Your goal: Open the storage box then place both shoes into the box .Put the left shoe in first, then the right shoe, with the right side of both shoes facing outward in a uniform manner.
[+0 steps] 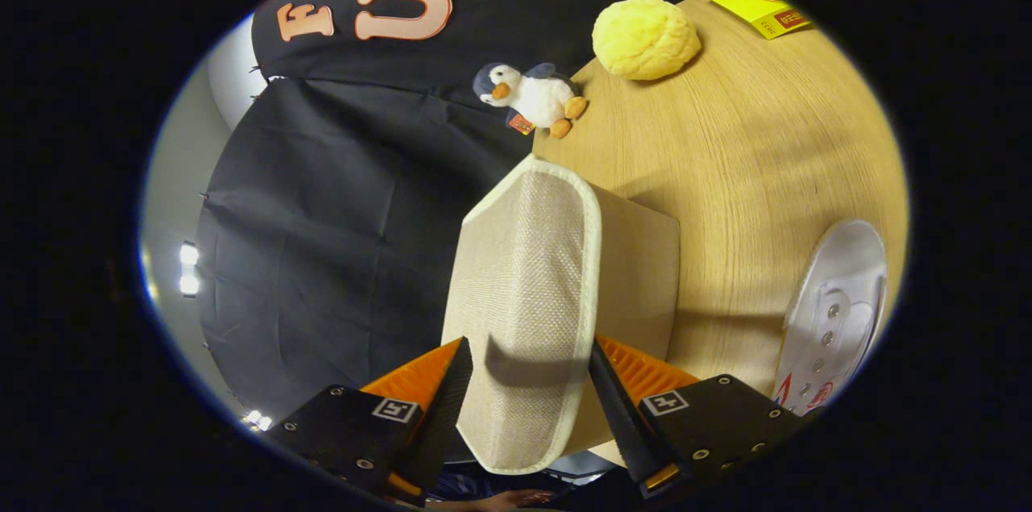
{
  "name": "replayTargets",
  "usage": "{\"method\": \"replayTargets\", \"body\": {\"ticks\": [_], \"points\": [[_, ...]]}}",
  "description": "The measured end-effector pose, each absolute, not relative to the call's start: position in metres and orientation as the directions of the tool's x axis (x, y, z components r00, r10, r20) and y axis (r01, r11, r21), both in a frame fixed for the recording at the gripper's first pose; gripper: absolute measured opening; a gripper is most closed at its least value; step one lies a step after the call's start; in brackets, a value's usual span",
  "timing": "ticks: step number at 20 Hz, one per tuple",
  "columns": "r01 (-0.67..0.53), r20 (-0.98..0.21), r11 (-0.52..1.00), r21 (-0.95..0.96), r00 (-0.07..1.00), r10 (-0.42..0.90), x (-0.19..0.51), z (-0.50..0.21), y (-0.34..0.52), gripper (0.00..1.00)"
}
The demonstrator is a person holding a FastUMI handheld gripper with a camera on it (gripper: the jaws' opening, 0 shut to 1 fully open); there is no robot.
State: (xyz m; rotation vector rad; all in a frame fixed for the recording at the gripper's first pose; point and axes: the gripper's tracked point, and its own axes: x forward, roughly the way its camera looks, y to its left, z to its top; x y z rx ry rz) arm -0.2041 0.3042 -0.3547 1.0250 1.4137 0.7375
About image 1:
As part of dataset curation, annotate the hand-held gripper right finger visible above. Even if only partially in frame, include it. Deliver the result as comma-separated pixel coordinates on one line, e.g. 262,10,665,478
587,335,809,501

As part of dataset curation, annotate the white canvas shoe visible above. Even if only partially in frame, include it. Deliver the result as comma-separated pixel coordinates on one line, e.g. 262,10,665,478
772,219,888,418

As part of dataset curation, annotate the penguin plush toy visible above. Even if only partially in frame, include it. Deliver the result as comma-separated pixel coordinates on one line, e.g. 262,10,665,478
472,62,588,139

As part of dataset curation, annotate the yellow round plush cushion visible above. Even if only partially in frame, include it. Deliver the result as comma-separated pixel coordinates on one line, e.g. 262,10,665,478
592,0,702,81

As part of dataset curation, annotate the black backdrop cloth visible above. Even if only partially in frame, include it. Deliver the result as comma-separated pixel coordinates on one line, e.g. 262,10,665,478
196,0,726,424

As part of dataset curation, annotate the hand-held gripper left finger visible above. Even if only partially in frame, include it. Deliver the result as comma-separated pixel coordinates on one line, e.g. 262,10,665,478
264,336,475,508

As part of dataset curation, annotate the yellow book with red circle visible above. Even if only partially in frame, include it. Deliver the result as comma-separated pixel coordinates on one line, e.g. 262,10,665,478
697,0,814,40

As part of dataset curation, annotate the beige fabric storage box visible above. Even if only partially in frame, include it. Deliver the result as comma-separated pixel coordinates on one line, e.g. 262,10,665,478
441,155,682,475

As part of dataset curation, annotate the person's dark clothing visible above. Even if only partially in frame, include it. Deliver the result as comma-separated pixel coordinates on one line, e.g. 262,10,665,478
427,460,565,501

